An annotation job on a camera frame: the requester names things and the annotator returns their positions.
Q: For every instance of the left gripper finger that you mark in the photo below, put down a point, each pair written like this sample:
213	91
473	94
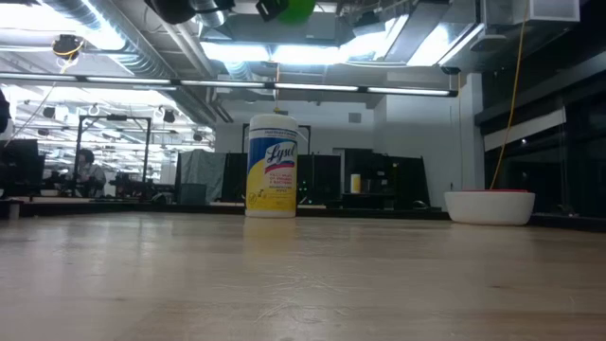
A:
272	8

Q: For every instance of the green plastic bowl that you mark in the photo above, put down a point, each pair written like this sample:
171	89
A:
298	10

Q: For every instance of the long linear ceiling light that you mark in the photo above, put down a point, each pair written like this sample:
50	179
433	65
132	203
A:
227	84

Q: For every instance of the black ceiling-hung device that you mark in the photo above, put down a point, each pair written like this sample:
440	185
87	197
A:
67	46

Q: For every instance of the Lysol wipes canister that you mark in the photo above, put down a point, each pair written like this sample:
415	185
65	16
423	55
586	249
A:
272	166

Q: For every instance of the grey cloth cover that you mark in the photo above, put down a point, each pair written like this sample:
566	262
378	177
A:
201	173

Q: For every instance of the person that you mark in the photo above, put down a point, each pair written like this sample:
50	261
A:
90	173

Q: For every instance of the small yellow white canister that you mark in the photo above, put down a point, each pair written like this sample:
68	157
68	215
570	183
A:
355	184

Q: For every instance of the black computer monitor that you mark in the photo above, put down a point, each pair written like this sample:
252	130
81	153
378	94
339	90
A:
21	166

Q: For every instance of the white ceiling air unit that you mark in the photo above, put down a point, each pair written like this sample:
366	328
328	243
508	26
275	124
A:
530	10

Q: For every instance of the black metal rig frame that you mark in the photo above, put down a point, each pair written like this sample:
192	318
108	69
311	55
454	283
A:
113	142

